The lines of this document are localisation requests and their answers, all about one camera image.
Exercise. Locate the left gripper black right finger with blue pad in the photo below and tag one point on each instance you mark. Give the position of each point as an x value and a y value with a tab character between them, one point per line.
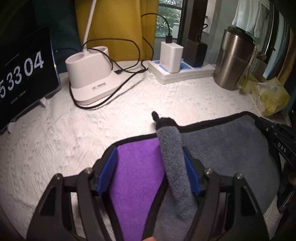
243	219

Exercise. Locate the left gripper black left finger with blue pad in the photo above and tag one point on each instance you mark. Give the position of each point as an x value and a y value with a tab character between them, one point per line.
53	218

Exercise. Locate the purple and grey towel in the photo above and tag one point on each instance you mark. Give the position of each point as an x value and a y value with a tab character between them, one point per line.
150	189

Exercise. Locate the operator finger at bottom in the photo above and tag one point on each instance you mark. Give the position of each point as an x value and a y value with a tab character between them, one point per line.
150	239

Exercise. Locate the yellow plastic bag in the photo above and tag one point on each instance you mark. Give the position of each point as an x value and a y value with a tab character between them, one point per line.
269	95

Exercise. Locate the yellow curtain right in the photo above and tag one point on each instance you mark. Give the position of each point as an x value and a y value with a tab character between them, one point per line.
289	60

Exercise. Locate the yellow curtain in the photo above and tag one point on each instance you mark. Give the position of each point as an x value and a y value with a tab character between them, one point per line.
289	60
126	28

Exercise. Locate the white textured tablecloth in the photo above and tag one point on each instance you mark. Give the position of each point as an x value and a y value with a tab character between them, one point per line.
62	138

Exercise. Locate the white woven basket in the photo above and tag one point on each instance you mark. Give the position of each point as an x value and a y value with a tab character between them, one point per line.
258	66

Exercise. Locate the stainless steel tumbler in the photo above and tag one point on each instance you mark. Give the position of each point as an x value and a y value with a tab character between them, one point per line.
234	55

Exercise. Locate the white tablet stand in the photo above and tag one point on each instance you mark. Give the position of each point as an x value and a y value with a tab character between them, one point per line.
12	125

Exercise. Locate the black power adapter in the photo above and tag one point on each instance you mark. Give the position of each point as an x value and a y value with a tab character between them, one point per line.
195	53

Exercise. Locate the white shirt on hanger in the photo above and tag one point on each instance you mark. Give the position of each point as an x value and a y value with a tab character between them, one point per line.
251	16

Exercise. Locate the white charger adapter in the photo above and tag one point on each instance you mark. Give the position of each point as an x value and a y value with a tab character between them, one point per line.
170	57

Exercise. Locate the white desk lamp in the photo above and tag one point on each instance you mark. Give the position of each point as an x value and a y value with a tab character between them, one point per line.
91	77

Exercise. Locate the white power strip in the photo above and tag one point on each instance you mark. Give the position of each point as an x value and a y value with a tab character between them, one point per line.
187	72

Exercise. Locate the black tablet showing clock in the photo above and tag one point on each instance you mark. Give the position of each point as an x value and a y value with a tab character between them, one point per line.
29	75

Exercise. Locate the dark green curtain left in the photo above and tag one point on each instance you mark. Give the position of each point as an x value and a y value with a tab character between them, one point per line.
64	31

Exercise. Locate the yellow curtain left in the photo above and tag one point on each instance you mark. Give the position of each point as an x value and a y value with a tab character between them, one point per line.
126	28

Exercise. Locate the black window frame post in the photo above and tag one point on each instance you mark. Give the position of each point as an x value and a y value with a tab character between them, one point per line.
192	20

